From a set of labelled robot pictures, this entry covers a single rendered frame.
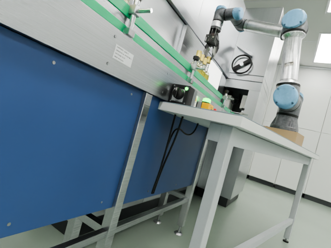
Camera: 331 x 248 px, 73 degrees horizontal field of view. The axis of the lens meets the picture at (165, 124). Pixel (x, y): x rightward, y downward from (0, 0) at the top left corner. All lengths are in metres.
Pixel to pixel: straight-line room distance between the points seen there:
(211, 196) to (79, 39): 0.58
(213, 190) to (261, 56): 2.01
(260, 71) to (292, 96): 1.27
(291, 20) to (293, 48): 0.15
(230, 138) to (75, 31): 0.52
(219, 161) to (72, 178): 0.44
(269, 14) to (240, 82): 0.77
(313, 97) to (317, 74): 0.77
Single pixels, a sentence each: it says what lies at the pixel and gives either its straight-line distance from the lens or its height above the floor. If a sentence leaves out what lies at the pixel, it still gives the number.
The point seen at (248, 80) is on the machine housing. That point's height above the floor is 1.33.
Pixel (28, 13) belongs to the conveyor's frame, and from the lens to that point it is 0.52.
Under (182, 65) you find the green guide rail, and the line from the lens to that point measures 1.01.
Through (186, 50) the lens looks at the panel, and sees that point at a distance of 1.57.
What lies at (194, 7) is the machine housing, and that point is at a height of 1.48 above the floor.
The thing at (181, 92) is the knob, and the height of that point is 0.80.
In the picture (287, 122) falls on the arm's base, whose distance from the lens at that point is 1.41.
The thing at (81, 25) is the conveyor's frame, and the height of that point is 0.83.
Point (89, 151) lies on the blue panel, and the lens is 0.68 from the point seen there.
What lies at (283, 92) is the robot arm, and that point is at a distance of 1.30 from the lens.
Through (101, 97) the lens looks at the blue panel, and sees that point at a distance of 0.66.
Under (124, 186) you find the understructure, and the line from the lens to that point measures 0.84.
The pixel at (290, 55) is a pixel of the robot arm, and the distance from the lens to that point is 1.39.
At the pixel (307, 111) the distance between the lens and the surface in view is 5.21.
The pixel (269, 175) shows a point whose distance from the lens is 5.14.
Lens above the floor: 0.66
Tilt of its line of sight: level
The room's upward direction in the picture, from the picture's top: 15 degrees clockwise
